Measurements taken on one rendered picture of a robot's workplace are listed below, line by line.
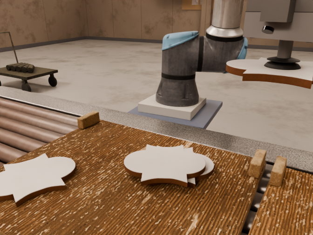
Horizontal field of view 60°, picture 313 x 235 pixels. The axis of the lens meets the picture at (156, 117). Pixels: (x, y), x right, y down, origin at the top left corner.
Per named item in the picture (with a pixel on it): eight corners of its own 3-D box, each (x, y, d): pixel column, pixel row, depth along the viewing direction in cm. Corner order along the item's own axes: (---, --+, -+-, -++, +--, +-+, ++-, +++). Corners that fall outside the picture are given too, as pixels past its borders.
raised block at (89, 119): (94, 120, 68) (93, 109, 67) (100, 121, 68) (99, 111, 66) (77, 128, 64) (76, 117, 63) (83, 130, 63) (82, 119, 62)
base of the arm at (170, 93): (164, 92, 105) (165, 66, 101) (202, 97, 100) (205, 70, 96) (148, 103, 91) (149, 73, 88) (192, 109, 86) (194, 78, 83)
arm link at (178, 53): (162, 68, 98) (163, 29, 94) (199, 70, 97) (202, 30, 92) (159, 74, 87) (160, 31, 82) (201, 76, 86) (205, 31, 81)
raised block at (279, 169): (274, 167, 48) (277, 153, 47) (285, 170, 47) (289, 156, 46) (268, 184, 43) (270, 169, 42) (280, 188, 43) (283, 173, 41)
